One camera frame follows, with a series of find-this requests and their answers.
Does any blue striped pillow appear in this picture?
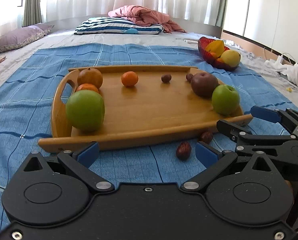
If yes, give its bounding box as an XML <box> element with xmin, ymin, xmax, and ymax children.
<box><xmin>74</xmin><ymin>17</ymin><xmax>164</xmax><ymax>35</ymax></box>

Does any pink crumpled quilt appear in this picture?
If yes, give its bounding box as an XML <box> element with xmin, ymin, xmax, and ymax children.
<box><xmin>108</xmin><ymin>5</ymin><xmax>186</xmax><ymax>33</ymax></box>

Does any yellow starfruit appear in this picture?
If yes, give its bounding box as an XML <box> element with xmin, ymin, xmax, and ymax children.
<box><xmin>205</xmin><ymin>40</ymin><xmax>225</xmax><ymax>57</ymax></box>

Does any green apple left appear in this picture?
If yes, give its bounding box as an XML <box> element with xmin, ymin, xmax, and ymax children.
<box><xmin>65</xmin><ymin>90</ymin><xmax>105</xmax><ymax>132</ymax></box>

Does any red jujube near handle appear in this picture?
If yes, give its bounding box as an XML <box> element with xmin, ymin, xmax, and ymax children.
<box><xmin>186</xmin><ymin>73</ymin><xmax>193</xmax><ymax>83</ymax></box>

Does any purple pillow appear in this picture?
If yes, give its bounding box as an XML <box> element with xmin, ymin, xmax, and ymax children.
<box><xmin>0</xmin><ymin>23</ymin><xmax>54</xmax><ymax>54</ymax></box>

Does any yellow pear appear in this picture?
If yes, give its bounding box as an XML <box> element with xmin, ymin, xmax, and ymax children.
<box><xmin>221</xmin><ymin>49</ymin><xmax>241</xmax><ymax>68</ymax></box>

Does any small tangerine by apple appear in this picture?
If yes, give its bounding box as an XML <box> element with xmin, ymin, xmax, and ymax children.
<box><xmin>76</xmin><ymin>83</ymin><xmax>99</xmax><ymax>93</ymax></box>

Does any wooden serving tray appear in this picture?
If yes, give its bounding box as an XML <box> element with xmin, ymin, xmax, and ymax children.
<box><xmin>38</xmin><ymin>64</ymin><xmax>253</xmax><ymax>153</ymax></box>

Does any dark red apple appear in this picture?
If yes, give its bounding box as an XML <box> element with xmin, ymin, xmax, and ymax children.
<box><xmin>191</xmin><ymin>72</ymin><xmax>219</xmax><ymax>98</ymax></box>

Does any green apple right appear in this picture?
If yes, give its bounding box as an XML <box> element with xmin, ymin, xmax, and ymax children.
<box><xmin>211</xmin><ymin>85</ymin><xmax>240</xmax><ymax>115</ymax></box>

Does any red jujube on blanket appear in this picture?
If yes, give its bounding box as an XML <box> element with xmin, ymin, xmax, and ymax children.
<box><xmin>176</xmin><ymin>142</ymin><xmax>191</xmax><ymax>161</ymax></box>

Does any green drape curtain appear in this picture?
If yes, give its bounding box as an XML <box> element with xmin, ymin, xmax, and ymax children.
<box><xmin>22</xmin><ymin>0</ymin><xmax>42</xmax><ymax>27</ymax></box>

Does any green apple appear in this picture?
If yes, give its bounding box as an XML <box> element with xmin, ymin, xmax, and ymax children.
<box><xmin>211</xmin><ymin>85</ymin><xmax>240</xmax><ymax>115</ymax></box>
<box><xmin>65</xmin><ymin>90</ymin><xmax>105</xmax><ymax>132</ymax></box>

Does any white clothes right side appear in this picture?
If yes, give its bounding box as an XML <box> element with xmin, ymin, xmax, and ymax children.
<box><xmin>265</xmin><ymin>55</ymin><xmax>298</xmax><ymax>87</ymax></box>

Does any red jujube on tray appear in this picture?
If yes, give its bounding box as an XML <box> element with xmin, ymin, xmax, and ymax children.
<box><xmin>161</xmin><ymin>74</ymin><xmax>172</xmax><ymax>83</ymax></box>

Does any grey bed sheet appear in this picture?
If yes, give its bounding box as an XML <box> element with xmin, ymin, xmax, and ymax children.
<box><xmin>0</xmin><ymin>30</ymin><xmax>298</xmax><ymax>106</ymax></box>

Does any small orange tangerine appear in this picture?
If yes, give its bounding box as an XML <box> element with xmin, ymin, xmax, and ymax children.
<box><xmin>121</xmin><ymin>71</ymin><xmax>139</xmax><ymax>87</ymax></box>

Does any large brownish orange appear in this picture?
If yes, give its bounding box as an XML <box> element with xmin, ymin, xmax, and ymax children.
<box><xmin>77</xmin><ymin>68</ymin><xmax>103</xmax><ymax>88</ymax></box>

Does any red glass fruit bowl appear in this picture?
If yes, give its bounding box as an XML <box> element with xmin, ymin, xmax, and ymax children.
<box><xmin>198</xmin><ymin>37</ymin><xmax>241</xmax><ymax>71</ymax></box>

